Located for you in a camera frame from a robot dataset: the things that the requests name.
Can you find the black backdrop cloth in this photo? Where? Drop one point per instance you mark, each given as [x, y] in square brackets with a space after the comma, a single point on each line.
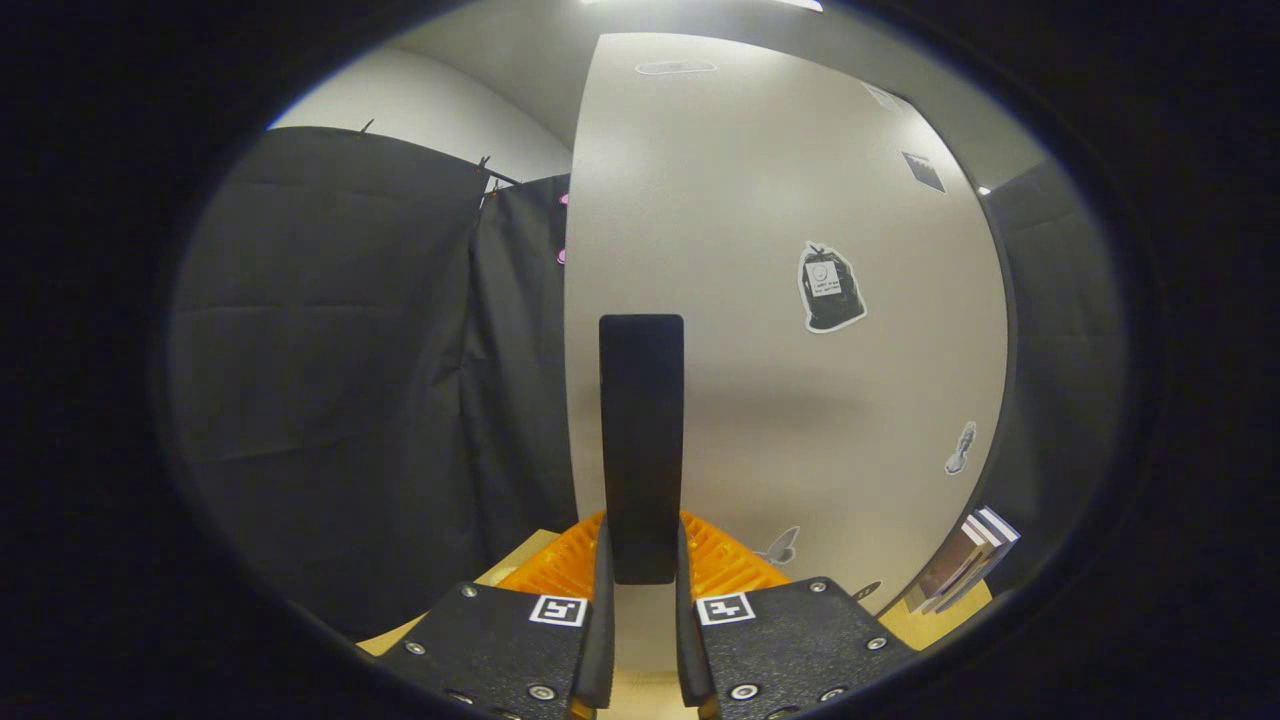
[330, 400]

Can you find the ceiling light panel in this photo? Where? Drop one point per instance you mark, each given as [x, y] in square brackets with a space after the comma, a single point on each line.
[700, 3]

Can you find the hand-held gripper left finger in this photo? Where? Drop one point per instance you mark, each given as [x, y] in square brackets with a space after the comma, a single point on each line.
[500, 650]

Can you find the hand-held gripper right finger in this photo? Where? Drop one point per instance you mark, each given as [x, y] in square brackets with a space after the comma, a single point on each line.
[790, 650]

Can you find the beige cabinet door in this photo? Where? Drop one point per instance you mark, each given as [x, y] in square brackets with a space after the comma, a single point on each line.
[780, 400]

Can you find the tan spine book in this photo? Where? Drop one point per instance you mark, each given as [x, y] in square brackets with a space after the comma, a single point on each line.
[978, 555]

